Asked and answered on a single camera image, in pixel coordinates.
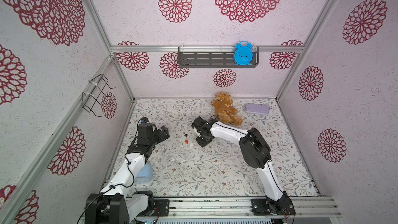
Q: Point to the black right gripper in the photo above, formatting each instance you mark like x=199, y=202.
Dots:
x=203, y=131

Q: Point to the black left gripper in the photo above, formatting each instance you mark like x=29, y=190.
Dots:
x=161, y=137

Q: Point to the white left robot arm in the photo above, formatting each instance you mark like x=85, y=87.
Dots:
x=130, y=168

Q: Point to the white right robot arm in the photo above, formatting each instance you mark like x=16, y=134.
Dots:
x=257, y=154

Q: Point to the brown teddy bear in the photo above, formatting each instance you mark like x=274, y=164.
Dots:
x=224, y=109

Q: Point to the light blue cup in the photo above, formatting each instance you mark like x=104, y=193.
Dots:
x=145, y=175

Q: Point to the purple rectangular case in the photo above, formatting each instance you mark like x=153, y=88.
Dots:
x=261, y=109

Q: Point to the blue alarm clock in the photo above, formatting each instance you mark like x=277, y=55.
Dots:
x=243, y=54

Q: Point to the grey wall shelf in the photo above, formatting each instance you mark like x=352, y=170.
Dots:
x=196, y=59

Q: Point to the black wire wall basket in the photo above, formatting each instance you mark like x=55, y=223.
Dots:
x=91, y=99

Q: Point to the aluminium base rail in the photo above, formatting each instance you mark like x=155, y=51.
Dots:
x=241, y=207

